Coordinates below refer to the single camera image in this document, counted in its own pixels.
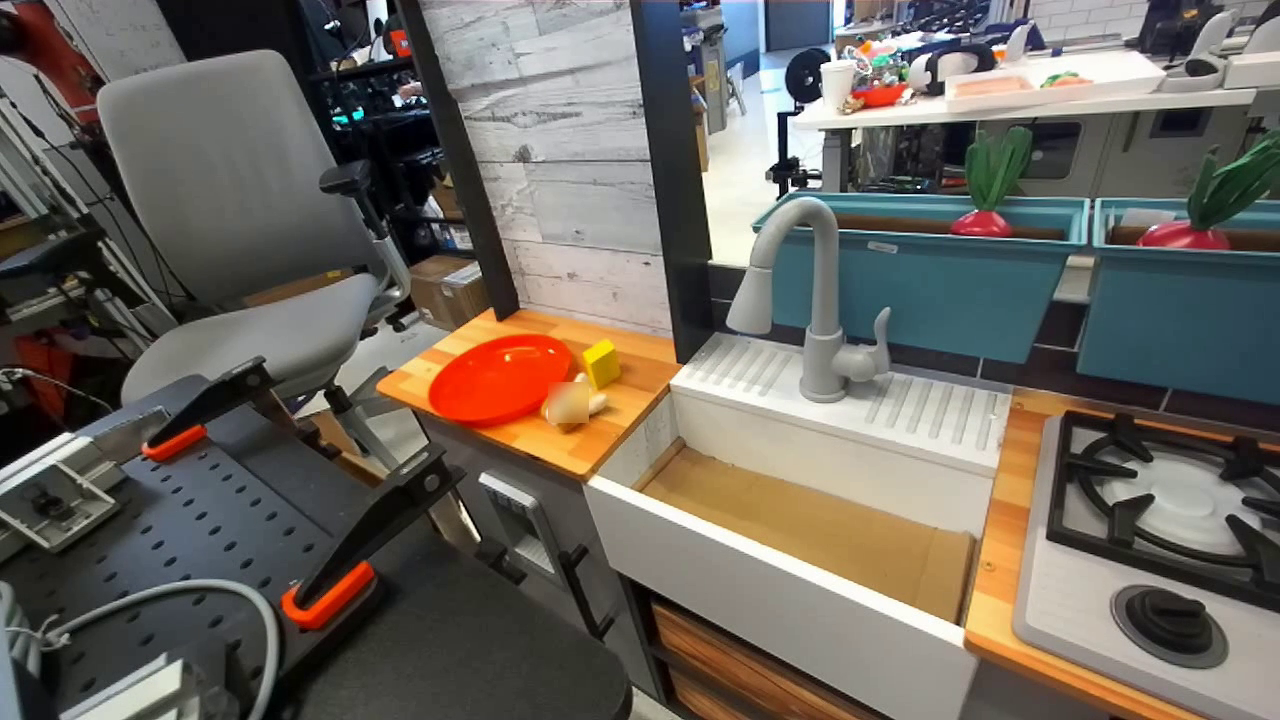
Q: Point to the grey faucet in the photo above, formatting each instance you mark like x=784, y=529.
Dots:
x=824, y=300

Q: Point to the yellow block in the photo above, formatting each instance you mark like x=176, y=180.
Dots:
x=601, y=364

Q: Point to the beige toy garlic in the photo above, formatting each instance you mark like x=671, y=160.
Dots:
x=568, y=404

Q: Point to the orange plate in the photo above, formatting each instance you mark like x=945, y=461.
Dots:
x=495, y=380

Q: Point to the toy kitchen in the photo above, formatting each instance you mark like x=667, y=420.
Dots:
x=620, y=200

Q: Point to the white sink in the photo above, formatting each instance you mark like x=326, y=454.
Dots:
x=780, y=600

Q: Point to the teal planter box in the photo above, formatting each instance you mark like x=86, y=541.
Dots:
x=1170, y=320
x=940, y=290

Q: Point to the black clamp with orange tip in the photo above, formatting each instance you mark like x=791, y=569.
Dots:
x=205, y=400
x=370, y=530

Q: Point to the wooden drawer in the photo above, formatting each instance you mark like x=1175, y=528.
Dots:
x=740, y=670

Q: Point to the white paper cup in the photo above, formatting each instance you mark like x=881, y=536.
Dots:
x=838, y=85

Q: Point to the red bowl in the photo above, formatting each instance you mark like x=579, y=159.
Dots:
x=880, y=96

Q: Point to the black shelf with gear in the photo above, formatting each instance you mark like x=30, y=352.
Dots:
x=385, y=110

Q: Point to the toy radish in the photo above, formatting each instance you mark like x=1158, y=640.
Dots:
x=1225, y=190
x=992, y=170

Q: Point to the white tray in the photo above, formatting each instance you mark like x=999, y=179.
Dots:
x=990, y=90

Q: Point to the grey office chair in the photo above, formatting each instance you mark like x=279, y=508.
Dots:
x=230, y=190

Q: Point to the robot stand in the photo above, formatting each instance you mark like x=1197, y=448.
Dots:
x=230, y=530

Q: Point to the white table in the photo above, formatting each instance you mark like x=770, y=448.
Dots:
x=1020, y=105

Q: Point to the black stove burner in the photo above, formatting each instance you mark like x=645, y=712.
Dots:
x=1120, y=515

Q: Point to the black stove knob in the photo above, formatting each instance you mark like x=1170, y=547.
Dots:
x=1168, y=624

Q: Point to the white mounting box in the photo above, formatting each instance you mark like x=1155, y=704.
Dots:
x=50, y=500

